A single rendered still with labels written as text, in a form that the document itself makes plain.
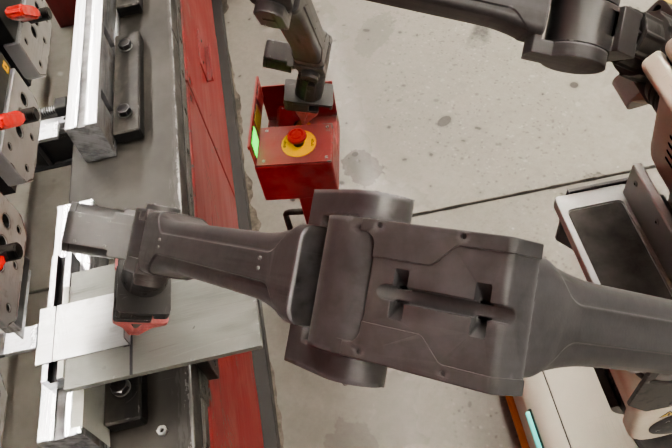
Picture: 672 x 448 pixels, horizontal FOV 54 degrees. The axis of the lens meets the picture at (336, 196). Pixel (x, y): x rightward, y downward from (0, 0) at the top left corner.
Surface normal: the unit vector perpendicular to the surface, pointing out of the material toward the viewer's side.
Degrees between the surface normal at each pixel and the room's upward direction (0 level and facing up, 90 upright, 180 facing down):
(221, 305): 0
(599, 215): 0
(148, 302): 28
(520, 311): 54
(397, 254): 34
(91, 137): 90
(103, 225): 39
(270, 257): 50
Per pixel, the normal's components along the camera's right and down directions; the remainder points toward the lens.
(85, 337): -0.12, -0.59
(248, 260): -0.82, -0.20
